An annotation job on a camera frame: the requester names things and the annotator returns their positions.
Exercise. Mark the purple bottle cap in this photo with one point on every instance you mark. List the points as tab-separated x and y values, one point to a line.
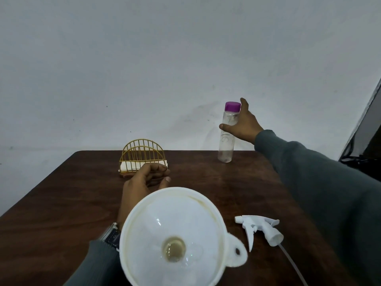
232	106

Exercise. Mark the person's right hand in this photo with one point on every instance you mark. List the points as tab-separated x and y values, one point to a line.
247	125

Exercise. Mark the white paper napkin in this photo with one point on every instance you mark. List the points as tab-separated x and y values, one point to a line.
131	166

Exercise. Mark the white plastic funnel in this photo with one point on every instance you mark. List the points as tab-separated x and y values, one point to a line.
178	235

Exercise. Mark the dark wooden table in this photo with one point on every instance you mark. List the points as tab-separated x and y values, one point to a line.
59	220

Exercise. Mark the clear glass bottle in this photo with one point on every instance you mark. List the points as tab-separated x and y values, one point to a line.
227	142

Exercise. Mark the white trigger sprayer head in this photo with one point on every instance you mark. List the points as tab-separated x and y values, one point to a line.
259	227

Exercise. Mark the person's right forearm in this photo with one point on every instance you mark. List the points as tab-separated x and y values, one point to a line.
327	187

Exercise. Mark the person's left forearm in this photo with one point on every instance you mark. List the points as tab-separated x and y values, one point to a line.
95	265

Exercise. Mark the person's left hand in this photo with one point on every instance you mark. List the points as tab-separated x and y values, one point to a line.
137	187

